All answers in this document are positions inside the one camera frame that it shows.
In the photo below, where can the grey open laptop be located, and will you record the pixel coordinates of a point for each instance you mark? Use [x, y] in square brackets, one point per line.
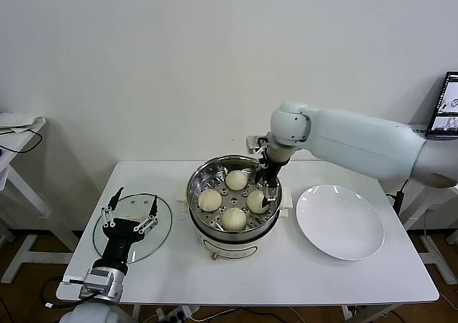
[447, 101]

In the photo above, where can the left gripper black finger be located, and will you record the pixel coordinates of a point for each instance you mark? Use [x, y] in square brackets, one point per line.
[154, 206]
[115, 197]

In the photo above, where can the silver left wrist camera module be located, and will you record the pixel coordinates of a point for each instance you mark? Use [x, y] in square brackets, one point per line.
[96, 280]

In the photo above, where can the white folded cloth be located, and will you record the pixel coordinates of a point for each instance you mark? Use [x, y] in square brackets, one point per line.
[21, 120]

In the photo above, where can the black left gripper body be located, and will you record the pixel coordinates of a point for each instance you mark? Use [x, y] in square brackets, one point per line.
[118, 238]

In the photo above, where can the white round plate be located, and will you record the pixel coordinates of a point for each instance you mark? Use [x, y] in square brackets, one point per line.
[332, 222]

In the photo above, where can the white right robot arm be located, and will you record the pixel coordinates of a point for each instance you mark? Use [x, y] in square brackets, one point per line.
[358, 140]

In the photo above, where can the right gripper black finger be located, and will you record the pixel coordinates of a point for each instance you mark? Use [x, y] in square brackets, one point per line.
[269, 196]
[262, 188]

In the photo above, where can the stainless steel steamer basket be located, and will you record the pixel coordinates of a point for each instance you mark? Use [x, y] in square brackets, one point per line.
[207, 179]

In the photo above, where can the white steamed baozi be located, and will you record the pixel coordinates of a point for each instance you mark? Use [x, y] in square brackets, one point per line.
[236, 180]
[255, 203]
[233, 220]
[209, 200]

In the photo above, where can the white laptop side table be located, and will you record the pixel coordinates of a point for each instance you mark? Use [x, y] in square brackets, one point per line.
[411, 220]

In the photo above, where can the white side table with cloth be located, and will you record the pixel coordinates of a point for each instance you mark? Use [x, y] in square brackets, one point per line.
[21, 147]

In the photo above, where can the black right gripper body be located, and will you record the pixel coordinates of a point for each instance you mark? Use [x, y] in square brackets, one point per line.
[271, 172]

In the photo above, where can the white power strip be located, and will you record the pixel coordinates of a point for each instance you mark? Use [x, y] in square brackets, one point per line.
[179, 312]

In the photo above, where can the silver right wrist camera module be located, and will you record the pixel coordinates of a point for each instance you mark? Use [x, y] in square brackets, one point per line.
[255, 144]

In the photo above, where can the round glass pot lid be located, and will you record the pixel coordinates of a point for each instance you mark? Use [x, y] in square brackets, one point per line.
[161, 237]

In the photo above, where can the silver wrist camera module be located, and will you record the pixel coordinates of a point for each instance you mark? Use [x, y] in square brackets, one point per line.
[96, 280]
[255, 144]

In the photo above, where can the white electric cooker pot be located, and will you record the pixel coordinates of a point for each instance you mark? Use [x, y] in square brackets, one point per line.
[232, 247]

